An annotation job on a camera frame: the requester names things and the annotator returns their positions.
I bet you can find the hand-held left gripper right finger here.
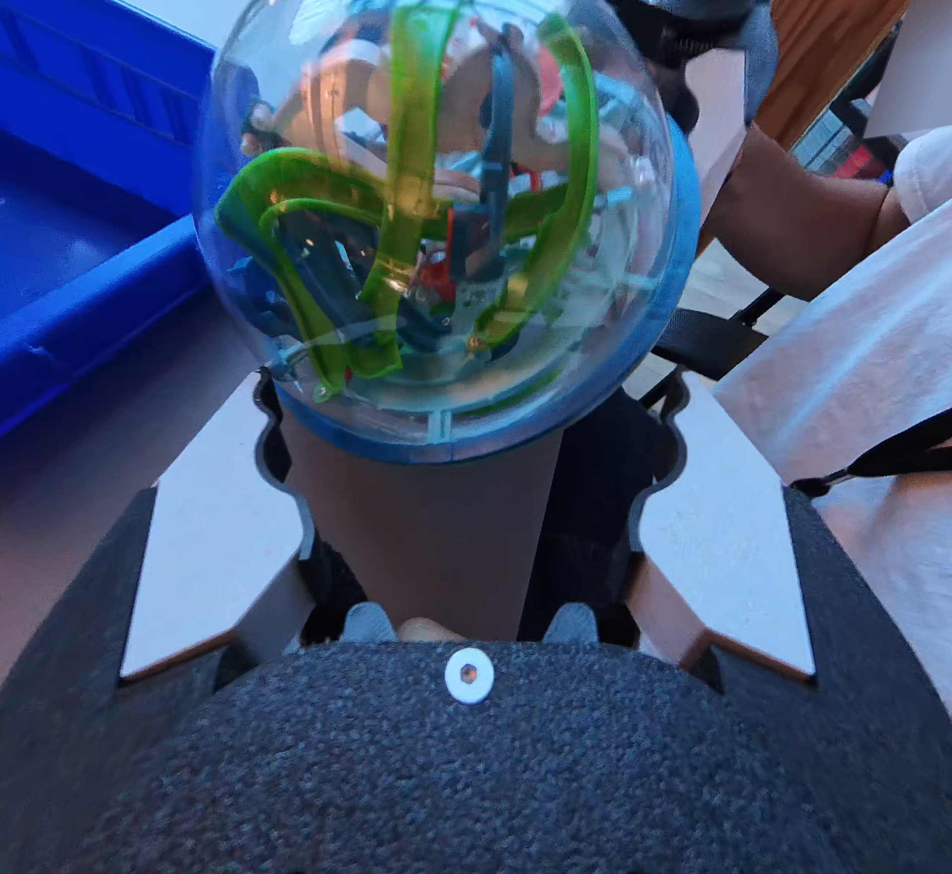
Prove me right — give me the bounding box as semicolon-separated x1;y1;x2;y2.
625;367;817;682

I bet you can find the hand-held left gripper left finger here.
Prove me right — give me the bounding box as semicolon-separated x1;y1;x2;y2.
119;368;317;682

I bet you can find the clear plastic maze ball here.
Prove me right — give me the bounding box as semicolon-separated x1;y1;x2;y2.
192;0;704;465

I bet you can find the black chair armrest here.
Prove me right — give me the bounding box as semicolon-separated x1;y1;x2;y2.
653;307;785;382

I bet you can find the person in white shirt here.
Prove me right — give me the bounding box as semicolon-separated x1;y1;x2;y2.
713;126;952;711

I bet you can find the blue plastic bin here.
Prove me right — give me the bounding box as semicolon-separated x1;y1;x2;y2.
0;0;220;440

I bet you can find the wooden post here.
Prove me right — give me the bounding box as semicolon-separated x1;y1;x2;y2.
751;0;942;150

